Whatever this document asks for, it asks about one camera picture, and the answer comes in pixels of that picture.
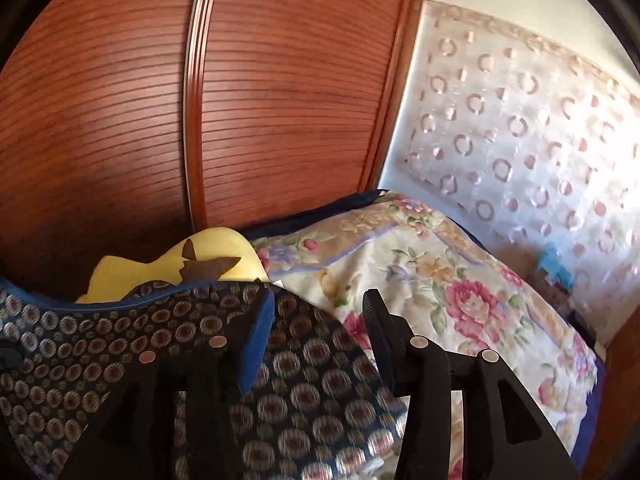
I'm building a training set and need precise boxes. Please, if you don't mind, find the navy patterned silk garment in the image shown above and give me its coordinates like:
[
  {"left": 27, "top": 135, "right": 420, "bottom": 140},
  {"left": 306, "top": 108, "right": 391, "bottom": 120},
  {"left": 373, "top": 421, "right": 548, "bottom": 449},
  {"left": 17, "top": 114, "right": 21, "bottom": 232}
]
[{"left": 1, "top": 281, "right": 408, "bottom": 479}]

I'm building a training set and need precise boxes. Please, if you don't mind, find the floral quilt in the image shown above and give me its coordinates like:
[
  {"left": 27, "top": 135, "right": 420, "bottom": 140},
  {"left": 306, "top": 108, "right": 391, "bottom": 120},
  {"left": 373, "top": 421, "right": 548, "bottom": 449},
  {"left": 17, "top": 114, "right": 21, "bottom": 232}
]
[{"left": 249, "top": 194, "right": 601, "bottom": 480}]

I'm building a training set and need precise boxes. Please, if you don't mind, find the blue item box by curtain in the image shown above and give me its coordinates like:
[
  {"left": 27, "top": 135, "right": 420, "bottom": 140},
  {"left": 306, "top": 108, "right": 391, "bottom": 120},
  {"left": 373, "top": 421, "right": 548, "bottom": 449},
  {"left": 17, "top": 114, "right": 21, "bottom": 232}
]
[{"left": 536, "top": 243, "right": 574, "bottom": 294}]

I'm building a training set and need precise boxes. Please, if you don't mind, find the yellow plush toy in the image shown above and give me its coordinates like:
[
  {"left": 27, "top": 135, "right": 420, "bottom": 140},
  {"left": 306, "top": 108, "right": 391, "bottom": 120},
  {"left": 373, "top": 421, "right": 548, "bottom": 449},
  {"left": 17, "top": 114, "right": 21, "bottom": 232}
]
[{"left": 76, "top": 228, "right": 268, "bottom": 304}]

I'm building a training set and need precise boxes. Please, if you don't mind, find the circle patterned sheer curtain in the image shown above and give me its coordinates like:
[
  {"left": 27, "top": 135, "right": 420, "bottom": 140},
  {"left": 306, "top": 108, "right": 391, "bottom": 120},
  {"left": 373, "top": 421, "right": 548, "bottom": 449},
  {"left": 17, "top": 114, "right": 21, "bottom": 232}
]
[{"left": 381, "top": 0, "right": 639, "bottom": 342}]

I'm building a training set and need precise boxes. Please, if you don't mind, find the wooden slatted wardrobe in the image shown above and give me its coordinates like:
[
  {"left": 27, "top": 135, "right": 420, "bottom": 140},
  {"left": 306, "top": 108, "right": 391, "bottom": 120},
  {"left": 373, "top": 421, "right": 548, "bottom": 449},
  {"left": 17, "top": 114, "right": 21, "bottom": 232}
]
[{"left": 1, "top": 0, "right": 416, "bottom": 299}]

